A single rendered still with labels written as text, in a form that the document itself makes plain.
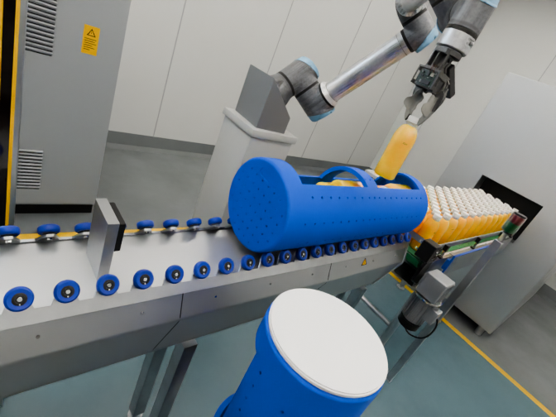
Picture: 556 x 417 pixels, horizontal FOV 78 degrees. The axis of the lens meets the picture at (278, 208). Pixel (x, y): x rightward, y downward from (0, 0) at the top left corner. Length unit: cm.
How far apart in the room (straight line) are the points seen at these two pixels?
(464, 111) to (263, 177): 532
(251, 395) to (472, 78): 584
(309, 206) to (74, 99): 170
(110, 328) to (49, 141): 171
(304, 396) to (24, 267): 63
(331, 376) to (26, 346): 58
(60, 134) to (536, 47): 564
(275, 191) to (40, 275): 57
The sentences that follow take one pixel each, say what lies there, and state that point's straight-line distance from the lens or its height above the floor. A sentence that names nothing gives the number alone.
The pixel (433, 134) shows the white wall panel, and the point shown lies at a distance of 624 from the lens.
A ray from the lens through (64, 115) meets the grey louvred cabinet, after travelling 237.
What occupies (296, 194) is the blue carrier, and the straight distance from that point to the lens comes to 93.
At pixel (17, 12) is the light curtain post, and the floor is 137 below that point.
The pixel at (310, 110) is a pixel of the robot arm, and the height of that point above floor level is 127.
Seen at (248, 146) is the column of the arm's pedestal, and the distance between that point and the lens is 181.
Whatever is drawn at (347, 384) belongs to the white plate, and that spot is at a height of 104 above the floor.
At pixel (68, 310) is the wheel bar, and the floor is 92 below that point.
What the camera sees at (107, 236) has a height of 105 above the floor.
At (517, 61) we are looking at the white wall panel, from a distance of 611.
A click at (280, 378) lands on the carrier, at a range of 72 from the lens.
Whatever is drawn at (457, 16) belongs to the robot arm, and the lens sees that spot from 117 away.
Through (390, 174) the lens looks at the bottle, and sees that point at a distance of 116.
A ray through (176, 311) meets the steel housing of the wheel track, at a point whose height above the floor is 86.
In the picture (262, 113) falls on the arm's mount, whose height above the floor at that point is 118.
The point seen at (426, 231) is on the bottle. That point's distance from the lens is 181.
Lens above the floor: 153
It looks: 24 degrees down
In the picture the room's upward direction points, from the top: 24 degrees clockwise
